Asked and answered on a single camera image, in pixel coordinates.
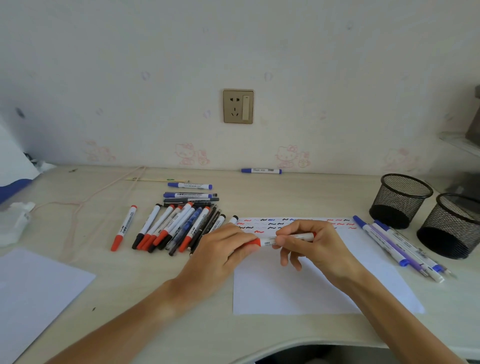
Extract person's left hand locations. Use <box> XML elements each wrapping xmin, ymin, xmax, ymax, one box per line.
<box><xmin>174</xmin><ymin>223</ymin><xmax>262</xmax><ymax>307</ymax></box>

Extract person's right hand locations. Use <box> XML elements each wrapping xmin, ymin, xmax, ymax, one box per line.
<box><xmin>275</xmin><ymin>219</ymin><xmax>367</xmax><ymax>294</ymax></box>

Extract black slim pen silver tip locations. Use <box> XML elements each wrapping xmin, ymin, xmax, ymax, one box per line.
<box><xmin>189</xmin><ymin>209</ymin><xmax>225</xmax><ymax>258</ymax></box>
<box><xmin>188</xmin><ymin>204</ymin><xmax>221</xmax><ymax>256</ymax></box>

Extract red-capped white marker pen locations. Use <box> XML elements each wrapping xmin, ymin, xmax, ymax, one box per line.
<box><xmin>178</xmin><ymin>206</ymin><xmax>211</xmax><ymax>253</ymax></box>
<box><xmin>110</xmin><ymin>205</ymin><xmax>138</xmax><ymax>252</ymax></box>
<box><xmin>152</xmin><ymin>202</ymin><xmax>195</xmax><ymax>247</ymax></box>
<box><xmin>137</xmin><ymin>204</ymin><xmax>177</xmax><ymax>251</ymax></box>
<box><xmin>241</xmin><ymin>232</ymin><xmax>317</xmax><ymax>248</ymax></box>
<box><xmin>142</xmin><ymin>205</ymin><xmax>185</xmax><ymax>253</ymax></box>

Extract blue slim pen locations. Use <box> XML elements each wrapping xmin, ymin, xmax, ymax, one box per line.
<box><xmin>166</xmin><ymin>206</ymin><xmax>204</xmax><ymax>252</ymax></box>

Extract white paper sheet with squiggles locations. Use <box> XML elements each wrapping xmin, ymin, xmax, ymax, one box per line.
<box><xmin>232</xmin><ymin>216</ymin><xmax>426</xmax><ymax>316</ymax></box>

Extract purple slim pen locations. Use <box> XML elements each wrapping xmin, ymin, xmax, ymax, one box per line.
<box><xmin>369</xmin><ymin>223</ymin><xmax>429</xmax><ymax>278</ymax></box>

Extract black mesh cup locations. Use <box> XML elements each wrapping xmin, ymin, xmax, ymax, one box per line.
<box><xmin>368</xmin><ymin>173</ymin><xmax>434</xmax><ymax>230</ymax></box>
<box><xmin>416</xmin><ymin>193</ymin><xmax>480</xmax><ymax>260</ymax></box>

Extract white slim pen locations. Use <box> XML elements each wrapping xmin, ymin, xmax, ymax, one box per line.
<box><xmin>369</xmin><ymin>221</ymin><xmax>445</xmax><ymax>284</ymax></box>

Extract person's left forearm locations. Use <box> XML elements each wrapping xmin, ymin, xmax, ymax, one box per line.
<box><xmin>44</xmin><ymin>279</ymin><xmax>188</xmax><ymax>364</ymax></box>

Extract person's right forearm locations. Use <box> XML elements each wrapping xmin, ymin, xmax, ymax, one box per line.
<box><xmin>343</xmin><ymin>269</ymin><xmax>468</xmax><ymax>364</ymax></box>

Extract light wooden table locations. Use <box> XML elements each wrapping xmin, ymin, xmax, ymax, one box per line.
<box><xmin>0</xmin><ymin>164</ymin><xmax>480</xmax><ymax>364</ymax></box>

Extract paper-wrapped chopsticks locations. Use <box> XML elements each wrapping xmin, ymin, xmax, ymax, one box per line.
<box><xmin>124</xmin><ymin>177</ymin><xmax>190</xmax><ymax>184</ymax></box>

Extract blank white paper sheet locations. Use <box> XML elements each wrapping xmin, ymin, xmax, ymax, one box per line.
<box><xmin>0</xmin><ymin>247</ymin><xmax>97</xmax><ymax>364</ymax></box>

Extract crumpled white tissue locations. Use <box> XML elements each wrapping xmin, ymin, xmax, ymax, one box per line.
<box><xmin>0</xmin><ymin>201</ymin><xmax>37</xmax><ymax>248</ymax></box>

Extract white plastic bag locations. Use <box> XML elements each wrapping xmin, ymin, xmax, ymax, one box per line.
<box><xmin>0</xmin><ymin>123</ymin><xmax>40</xmax><ymax>205</ymax></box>

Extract thin pink cord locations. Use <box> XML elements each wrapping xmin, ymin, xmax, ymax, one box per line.
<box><xmin>31</xmin><ymin>166</ymin><xmax>147</xmax><ymax>260</ymax></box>

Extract gold wall socket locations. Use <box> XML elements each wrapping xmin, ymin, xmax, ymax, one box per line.
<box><xmin>223</xmin><ymin>88</ymin><xmax>255</xmax><ymax>125</ymax></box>

